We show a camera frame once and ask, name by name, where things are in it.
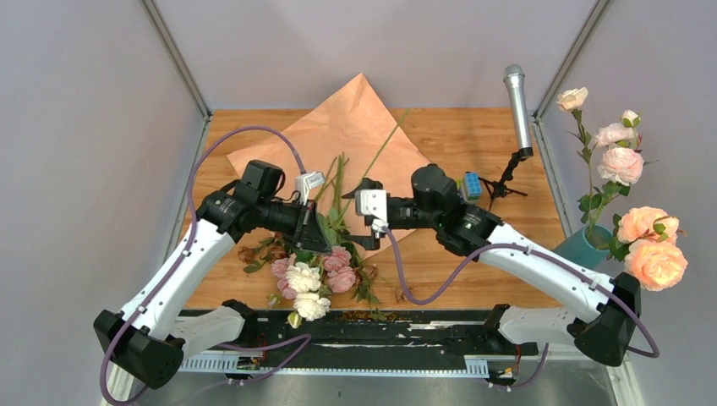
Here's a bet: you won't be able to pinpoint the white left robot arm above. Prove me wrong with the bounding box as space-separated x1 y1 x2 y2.
93 160 331 389

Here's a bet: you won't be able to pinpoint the blue toy brick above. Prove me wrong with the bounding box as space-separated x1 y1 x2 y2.
461 172 483 202

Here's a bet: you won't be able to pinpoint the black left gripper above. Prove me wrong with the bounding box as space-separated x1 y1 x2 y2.
258 197 333 256

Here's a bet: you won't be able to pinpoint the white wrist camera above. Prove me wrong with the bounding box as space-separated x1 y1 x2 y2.
354 189 389 233
294 171 326 206

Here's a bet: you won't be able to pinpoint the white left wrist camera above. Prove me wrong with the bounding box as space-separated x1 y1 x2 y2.
294 171 326 206

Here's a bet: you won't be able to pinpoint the white roses stem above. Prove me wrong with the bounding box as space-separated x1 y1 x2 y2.
280 108 413 330

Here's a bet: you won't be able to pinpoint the teal ceramic vase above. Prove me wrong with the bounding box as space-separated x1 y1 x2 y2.
553 225 612 269

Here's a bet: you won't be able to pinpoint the single rose stem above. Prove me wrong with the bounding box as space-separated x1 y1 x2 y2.
556 87 598 232

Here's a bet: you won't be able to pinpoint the peach roses in vase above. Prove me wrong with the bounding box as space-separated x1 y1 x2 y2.
591 110 688 292

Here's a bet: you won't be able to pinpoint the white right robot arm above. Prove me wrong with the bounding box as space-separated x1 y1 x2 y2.
343 164 646 367

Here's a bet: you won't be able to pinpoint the silver microphone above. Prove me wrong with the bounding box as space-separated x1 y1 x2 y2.
503 64 534 161

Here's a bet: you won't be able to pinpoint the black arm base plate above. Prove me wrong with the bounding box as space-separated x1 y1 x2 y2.
232 310 539 369

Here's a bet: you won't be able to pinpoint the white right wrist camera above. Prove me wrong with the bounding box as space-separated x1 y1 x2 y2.
354 189 389 233

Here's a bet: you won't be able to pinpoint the dried brown rose head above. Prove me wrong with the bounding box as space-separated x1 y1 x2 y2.
394 288 408 304

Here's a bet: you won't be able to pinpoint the white slotted cable duct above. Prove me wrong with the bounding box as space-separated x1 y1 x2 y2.
178 351 490 378

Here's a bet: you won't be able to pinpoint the brown kraft wrapping paper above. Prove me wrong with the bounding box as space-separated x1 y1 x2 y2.
226 73 462 261

